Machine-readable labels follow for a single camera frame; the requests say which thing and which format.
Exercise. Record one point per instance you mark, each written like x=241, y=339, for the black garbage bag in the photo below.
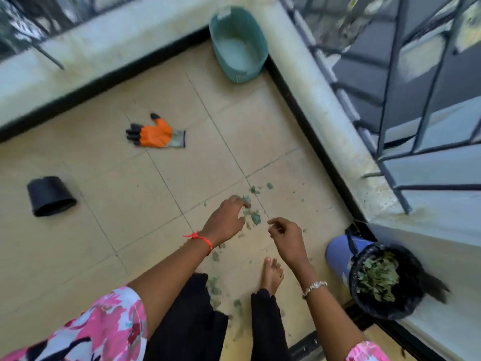
x=409, y=281

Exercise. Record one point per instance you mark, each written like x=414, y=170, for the pink floral sleeve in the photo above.
x=101, y=327
x=366, y=352

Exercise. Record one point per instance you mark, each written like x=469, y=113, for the scattered green leaf pieces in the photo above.
x=256, y=218

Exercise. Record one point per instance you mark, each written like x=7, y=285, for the silver wristwatch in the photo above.
x=315, y=286

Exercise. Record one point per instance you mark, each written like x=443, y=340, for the orange and black work glove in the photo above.
x=156, y=135

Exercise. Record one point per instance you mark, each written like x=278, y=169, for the person's left thumb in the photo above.
x=240, y=222

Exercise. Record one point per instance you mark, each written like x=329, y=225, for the pile of green leaves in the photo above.
x=377, y=276

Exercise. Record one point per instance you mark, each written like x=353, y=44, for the person's left hand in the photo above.
x=223, y=221

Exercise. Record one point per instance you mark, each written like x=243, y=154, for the blue plastic bin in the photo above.
x=340, y=255

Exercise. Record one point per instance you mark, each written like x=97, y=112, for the person's left forearm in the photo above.
x=169, y=278

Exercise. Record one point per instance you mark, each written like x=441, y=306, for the pink floral left sleeve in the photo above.
x=101, y=327

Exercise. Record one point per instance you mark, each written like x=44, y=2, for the person's right hand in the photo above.
x=291, y=242

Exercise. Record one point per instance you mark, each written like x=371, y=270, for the person's bare foot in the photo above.
x=271, y=276

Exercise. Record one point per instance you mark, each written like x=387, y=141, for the pink floral right sleeve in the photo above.
x=366, y=352

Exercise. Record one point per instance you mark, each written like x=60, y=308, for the grey metal balcony railing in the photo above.
x=393, y=184
x=49, y=57

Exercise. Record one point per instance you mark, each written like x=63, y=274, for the person's right thumb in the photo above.
x=276, y=231

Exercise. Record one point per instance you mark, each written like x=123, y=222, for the person's right forearm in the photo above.
x=330, y=319

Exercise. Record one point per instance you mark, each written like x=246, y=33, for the black trousers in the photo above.
x=188, y=323

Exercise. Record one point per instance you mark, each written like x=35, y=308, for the black plastic plant pot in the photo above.
x=50, y=195

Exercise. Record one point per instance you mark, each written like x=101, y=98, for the teal plastic basket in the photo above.
x=240, y=56

